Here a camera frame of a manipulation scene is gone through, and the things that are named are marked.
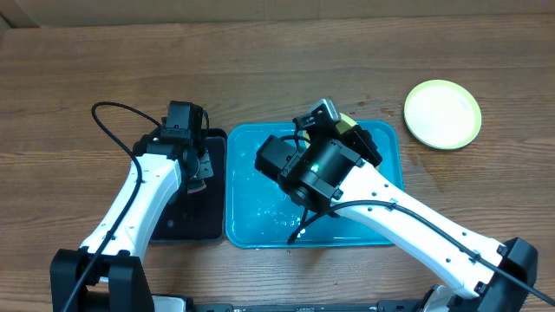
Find orange green sponge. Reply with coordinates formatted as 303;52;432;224
186;179;206;194

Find yellow-green plate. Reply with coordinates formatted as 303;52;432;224
300;113;382;168
403;80;482;150

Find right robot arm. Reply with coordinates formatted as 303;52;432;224
255;114;539;311

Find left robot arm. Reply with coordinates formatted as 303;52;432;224
49;101;213;312

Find black water tray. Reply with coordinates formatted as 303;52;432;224
150;128;227;244

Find teal plastic tray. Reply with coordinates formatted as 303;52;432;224
225;122;390;249

